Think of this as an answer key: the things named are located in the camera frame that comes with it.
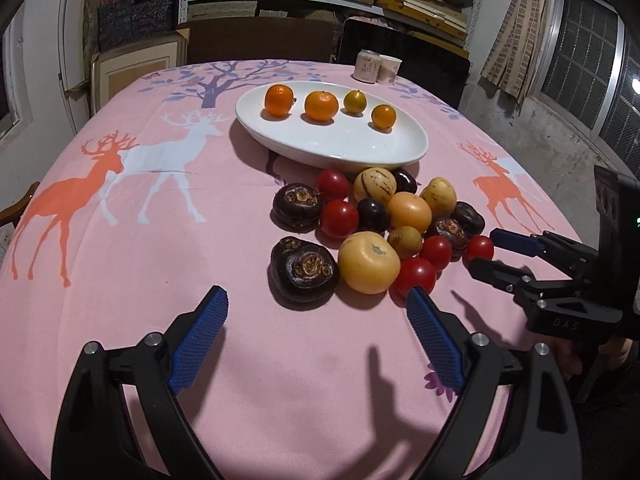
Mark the black panel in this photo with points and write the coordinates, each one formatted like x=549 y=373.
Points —
x=425 y=65

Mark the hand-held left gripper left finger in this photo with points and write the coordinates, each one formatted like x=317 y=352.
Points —
x=197 y=340

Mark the pink deer print tablecloth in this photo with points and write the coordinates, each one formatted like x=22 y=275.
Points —
x=150 y=270

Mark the wooden chair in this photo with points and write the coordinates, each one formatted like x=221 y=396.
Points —
x=17 y=205

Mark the stack of blue patterned boxes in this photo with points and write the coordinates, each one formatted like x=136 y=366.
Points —
x=135 y=20

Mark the pink drink can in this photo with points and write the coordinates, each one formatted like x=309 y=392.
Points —
x=367 y=66

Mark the brown cardboard sheet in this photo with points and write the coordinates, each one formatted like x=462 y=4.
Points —
x=260 y=42

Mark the beige checked curtain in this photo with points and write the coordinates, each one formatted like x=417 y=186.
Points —
x=520 y=35

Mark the white door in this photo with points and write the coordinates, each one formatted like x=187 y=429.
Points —
x=75 y=60

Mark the white oval plate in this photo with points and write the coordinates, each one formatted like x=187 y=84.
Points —
x=345 y=142

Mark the round yellow-orange fruit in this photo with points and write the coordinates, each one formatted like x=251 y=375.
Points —
x=408 y=211
x=369 y=262

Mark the large dark purple mangosteen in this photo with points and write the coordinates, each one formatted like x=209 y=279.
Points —
x=303 y=271
x=297 y=207

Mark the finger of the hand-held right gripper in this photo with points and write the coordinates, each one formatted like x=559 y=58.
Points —
x=500 y=274
x=515 y=242

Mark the small brown kiwi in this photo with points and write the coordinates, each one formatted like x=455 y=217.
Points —
x=405 y=241

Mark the dark purple plum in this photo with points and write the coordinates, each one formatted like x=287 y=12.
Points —
x=404 y=180
x=373 y=214

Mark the white paper cup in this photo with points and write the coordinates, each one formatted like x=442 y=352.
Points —
x=390 y=69

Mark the red cherry tomato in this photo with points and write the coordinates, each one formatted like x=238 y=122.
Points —
x=415 y=277
x=478 y=249
x=339 y=218
x=331 y=184
x=435 y=252

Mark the large orange tangerine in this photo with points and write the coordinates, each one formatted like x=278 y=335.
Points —
x=321 y=105
x=279 y=100

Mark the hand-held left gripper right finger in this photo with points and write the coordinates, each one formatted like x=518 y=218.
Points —
x=435 y=340

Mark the person's right hand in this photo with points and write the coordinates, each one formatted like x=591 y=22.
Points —
x=569 y=361

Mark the window with mesh grille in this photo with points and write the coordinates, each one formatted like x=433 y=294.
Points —
x=580 y=55

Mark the small greenish orange tangerine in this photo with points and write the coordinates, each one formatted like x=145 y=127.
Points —
x=355 y=101

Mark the framed picture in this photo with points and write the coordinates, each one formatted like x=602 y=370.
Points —
x=132 y=72

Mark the yellow striped pepino melon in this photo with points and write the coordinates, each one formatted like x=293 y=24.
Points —
x=375 y=185
x=438 y=196

